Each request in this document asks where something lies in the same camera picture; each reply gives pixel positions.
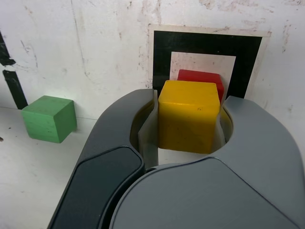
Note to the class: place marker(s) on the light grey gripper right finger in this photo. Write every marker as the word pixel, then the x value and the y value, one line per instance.
pixel 214 198

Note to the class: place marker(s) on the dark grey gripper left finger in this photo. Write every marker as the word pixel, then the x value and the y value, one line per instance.
pixel 102 186

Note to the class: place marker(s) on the yellow cube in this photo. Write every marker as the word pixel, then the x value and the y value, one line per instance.
pixel 188 119

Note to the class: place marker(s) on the green cube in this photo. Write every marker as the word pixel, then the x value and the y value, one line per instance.
pixel 45 119

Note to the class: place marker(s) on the red cube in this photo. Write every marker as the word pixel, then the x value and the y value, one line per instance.
pixel 200 76

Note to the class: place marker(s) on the black tape square outline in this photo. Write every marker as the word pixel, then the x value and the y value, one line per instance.
pixel 205 41

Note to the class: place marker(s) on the black tape strip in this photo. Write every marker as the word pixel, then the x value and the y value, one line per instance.
pixel 14 88

